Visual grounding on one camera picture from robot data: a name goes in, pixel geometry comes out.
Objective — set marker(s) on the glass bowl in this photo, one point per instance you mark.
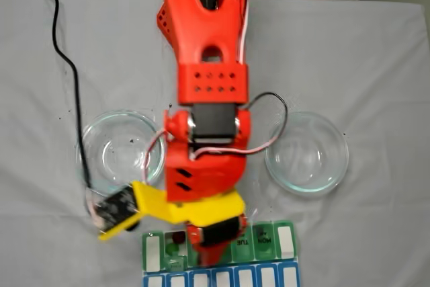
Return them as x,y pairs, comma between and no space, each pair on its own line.
117,152
302,166

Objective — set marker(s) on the red ball pill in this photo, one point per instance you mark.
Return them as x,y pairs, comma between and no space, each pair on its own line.
178,237

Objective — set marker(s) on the green ball pill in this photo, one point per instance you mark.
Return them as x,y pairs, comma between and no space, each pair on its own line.
173,248

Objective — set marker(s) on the weekly pill organizer box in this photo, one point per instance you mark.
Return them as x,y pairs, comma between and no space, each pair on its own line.
284,243

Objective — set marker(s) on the white tablecloth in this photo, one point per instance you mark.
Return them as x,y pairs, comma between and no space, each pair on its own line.
336,65

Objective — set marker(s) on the yellow camera mount with board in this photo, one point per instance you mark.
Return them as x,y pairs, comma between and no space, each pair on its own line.
117,206

